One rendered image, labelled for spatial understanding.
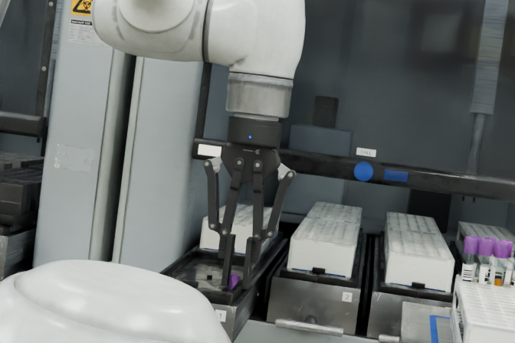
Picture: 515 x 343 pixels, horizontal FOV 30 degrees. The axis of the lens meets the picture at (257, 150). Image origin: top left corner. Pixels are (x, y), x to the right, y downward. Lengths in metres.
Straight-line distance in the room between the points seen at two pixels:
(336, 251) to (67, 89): 0.51
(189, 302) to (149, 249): 1.11
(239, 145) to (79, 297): 0.89
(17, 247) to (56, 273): 1.13
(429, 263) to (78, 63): 0.65
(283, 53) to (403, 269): 0.41
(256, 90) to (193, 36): 0.11
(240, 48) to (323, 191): 0.89
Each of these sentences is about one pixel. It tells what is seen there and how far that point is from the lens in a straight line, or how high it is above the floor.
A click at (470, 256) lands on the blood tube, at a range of 1.21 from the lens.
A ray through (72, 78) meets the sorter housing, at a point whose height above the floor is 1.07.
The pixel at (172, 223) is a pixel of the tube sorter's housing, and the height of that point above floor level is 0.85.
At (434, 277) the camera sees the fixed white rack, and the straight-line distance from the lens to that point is 1.50.
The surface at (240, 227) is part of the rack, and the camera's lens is 1.57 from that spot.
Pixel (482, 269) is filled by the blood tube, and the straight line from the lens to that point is 1.21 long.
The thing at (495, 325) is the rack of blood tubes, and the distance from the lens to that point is 0.98.
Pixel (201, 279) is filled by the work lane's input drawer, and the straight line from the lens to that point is 1.40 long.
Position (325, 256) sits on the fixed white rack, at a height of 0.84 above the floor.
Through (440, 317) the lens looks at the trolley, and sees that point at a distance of 1.28.
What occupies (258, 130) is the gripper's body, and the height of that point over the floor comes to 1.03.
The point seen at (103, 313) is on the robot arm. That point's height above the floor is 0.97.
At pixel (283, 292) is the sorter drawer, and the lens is 1.47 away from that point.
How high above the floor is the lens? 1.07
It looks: 3 degrees down
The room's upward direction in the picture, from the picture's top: 7 degrees clockwise
